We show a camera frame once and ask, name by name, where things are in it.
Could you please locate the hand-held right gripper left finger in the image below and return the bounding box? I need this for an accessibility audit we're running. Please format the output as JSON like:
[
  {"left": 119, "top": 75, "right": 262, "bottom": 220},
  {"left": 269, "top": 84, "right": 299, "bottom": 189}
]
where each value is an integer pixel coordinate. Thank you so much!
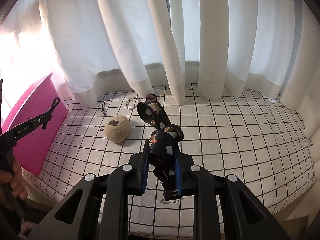
[{"left": 37, "top": 140, "right": 151, "bottom": 240}]

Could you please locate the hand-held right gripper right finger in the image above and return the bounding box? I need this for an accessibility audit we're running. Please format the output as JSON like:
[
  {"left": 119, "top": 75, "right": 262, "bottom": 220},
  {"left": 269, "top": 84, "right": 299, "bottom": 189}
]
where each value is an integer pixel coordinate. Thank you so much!
[{"left": 174, "top": 150, "right": 292, "bottom": 240}]

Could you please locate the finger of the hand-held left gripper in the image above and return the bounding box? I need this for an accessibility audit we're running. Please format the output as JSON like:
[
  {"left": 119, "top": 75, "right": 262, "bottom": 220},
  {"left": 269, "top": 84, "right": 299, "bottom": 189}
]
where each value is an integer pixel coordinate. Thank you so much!
[{"left": 27, "top": 110, "right": 54, "bottom": 131}]

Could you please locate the pink storage box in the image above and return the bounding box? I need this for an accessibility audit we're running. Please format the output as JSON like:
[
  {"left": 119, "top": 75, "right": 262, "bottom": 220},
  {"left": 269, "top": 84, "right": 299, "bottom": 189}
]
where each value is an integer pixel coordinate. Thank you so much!
[{"left": 2, "top": 72, "right": 68, "bottom": 176}]

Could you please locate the black printed strap keychain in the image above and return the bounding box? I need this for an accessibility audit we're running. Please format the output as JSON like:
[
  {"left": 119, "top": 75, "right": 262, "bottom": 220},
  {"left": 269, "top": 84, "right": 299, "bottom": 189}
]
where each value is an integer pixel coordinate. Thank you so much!
[{"left": 137, "top": 101, "right": 185, "bottom": 204}]

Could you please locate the person's left hand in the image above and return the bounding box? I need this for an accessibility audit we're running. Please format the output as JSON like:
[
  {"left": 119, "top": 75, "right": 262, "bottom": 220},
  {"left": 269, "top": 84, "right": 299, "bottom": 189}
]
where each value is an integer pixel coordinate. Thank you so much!
[{"left": 0, "top": 159, "right": 28, "bottom": 212}]

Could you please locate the white black-grid tablecloth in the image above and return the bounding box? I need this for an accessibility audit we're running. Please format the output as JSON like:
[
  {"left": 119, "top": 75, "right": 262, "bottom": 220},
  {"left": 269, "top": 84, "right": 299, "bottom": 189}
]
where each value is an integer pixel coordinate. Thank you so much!
[{"left": 21, "top": 84, "right": 316, "bottom": 240}]

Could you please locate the pink fuzzy cloth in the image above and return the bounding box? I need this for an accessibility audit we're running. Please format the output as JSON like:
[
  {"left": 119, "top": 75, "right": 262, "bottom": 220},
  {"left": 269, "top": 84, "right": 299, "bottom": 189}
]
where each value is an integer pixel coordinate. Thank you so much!
[{"left": 19, "top": 220, "right": 39, "bottom": 239}]

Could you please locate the white curtain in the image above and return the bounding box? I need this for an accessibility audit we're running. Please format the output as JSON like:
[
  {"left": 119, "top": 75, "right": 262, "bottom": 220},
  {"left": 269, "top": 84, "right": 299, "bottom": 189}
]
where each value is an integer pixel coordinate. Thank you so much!
[{"left": 37, "top": 0, "right": 320, "bottom": 110}]

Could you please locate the beige plush ball keychain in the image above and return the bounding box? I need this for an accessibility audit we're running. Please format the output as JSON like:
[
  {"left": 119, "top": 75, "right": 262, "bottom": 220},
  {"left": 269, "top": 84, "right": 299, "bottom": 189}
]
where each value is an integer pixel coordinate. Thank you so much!
[{"left": 100, "top": 114, "right": 131, "bottom": 144}]

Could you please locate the small silver ring bracelet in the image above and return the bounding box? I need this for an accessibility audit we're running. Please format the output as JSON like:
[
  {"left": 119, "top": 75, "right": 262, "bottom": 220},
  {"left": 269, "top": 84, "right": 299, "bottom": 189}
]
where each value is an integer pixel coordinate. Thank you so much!
[{"left": 126, "top": 97, "right": 138, "bottom": 110}]

